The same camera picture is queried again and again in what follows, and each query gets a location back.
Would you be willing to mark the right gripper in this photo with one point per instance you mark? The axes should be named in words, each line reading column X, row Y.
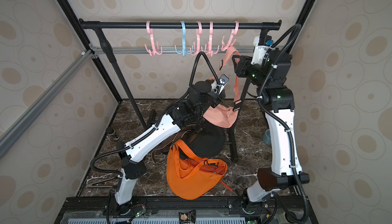
column 240, row 66

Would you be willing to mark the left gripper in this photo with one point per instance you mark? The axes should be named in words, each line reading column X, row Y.
column 216, row 98

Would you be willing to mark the pink sling bag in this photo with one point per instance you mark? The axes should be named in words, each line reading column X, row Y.
column 222, row 116

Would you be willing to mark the orange sling bag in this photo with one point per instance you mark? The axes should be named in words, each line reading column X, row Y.
column 190, row 176

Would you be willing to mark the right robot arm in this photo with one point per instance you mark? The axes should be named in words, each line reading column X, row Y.
column 267, row 70

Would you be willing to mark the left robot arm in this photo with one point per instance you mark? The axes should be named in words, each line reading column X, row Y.
column 186, row 111

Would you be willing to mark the pink hook far right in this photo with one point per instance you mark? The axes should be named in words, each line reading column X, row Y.
column 231, row 40

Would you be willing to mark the pink hook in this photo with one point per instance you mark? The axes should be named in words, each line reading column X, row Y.
column 196, row 48
column 231, row 40
column 208, row 48
column 155, row 49

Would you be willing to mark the pink hook middle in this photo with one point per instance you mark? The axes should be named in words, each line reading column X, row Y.
column 196, row 48

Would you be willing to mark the black bag right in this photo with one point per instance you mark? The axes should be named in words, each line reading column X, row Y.
column 207, row 142

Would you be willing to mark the light blue hook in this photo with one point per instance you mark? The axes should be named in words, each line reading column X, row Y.
column 183, row 51

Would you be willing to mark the pink hook far left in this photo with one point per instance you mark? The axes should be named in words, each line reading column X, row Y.
column 155, row 49

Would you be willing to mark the grey-blue cup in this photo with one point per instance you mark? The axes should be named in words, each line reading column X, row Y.
column 267, row 137

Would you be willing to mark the small snack packet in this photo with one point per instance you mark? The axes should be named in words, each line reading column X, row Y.
column 187, row 217

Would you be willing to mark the black clothes rack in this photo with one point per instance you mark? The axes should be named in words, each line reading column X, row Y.
column 106, row 47

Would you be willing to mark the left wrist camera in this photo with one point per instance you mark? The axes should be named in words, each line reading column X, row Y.
column 218, row 87

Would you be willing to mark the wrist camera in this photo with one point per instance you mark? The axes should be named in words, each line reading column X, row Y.
column 218, row 87
column 262, row 46

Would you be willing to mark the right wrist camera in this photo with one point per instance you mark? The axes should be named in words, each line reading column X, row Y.
column 262, row 46

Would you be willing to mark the brown strap bag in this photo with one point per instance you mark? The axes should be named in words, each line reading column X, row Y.
column 159, row 153

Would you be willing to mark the aluminium rail back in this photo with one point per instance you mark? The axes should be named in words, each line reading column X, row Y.
column 166, row 50

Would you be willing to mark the aluminium rail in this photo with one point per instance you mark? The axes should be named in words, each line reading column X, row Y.
column 32, row 113
column 166, row 50

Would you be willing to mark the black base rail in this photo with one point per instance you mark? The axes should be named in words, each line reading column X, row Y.
column 166, row 210

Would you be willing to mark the aluminium rail left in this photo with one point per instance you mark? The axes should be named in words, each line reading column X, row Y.
column 32, row 113

